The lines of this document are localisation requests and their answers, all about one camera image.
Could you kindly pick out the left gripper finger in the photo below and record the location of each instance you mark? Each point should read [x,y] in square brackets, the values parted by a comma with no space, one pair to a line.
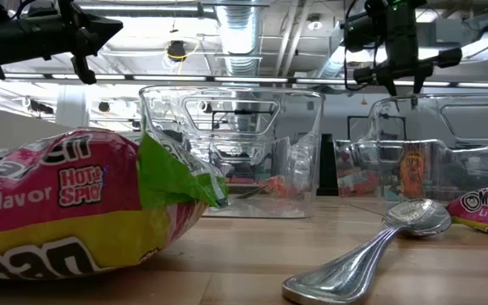
[98,37]
[100,23]

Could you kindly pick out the lime chili ramen packet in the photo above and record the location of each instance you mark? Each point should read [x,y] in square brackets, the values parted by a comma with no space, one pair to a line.
[485,207]

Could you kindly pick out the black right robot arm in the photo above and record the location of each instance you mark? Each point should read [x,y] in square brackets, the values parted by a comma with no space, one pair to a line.
[396,14]

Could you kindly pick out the clear plastic bin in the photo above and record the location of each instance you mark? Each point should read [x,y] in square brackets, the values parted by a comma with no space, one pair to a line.
[315,106]
[396,108]

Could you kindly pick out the linear ceiling light strip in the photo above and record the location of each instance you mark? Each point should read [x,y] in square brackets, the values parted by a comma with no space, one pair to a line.
[333,81]

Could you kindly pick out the white column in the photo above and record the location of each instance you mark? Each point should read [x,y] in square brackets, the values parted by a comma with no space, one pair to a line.
[72,106]

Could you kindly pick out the white ceiling smoke detector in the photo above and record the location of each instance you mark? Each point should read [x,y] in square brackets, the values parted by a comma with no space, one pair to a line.
[314,24]

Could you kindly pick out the white rectangular tray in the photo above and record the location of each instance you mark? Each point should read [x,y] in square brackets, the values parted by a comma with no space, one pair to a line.
[7,131]

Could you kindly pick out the hot spicy ramen packet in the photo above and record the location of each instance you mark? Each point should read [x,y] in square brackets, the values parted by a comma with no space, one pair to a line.
[79,220]

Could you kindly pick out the silver metal spoon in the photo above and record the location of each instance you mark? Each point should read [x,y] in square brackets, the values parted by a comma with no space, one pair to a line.
[345,275]

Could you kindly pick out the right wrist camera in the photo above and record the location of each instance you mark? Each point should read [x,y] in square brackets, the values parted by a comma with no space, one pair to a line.
[360,31]

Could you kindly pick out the long silver ceiling duct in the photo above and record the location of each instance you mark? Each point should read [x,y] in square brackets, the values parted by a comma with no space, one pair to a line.
[333,63]

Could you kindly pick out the black dome camera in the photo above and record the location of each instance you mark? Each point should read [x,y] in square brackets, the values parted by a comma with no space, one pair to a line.
[104,107]

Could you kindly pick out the round silver ceiling duct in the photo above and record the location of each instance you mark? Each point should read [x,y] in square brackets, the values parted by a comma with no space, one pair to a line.
[239,38]

